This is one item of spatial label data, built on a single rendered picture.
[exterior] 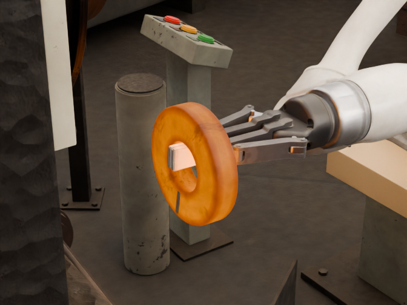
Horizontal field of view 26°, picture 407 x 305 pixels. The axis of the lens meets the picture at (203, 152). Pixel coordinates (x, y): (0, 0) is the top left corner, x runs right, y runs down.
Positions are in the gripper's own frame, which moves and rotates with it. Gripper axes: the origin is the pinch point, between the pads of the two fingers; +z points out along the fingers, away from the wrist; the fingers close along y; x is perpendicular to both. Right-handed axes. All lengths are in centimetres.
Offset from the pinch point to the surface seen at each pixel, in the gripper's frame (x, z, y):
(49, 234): 13.8, 32.3, -27.7
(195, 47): -21, -52, 76
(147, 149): -45, -40, 78
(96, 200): -82, -47, 117
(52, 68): 27.0, 31.1, -26.7
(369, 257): -70, -84, 43
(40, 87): 26, 33, -28
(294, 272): -13.0, -7.2, -13.0
